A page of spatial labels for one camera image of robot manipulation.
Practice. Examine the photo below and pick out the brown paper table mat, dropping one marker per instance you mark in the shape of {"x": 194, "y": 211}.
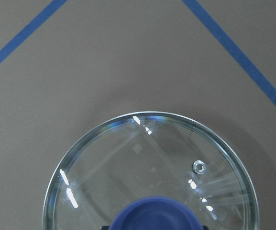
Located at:
{"x": 93, "y": 60}

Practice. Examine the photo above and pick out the glass lid blue knob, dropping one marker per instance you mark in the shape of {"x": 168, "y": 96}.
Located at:
{"x": 151, "y": 170}

